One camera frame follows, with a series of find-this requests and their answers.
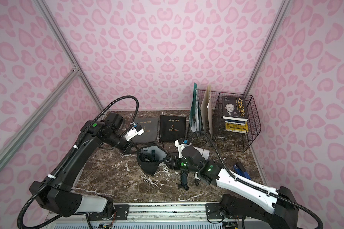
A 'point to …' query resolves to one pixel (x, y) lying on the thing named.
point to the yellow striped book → (237, 126)
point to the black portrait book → (235, 108)
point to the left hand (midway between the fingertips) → (138, 150)
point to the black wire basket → (228, 140)
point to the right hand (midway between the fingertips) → (165, 162)
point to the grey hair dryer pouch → (150, 125)
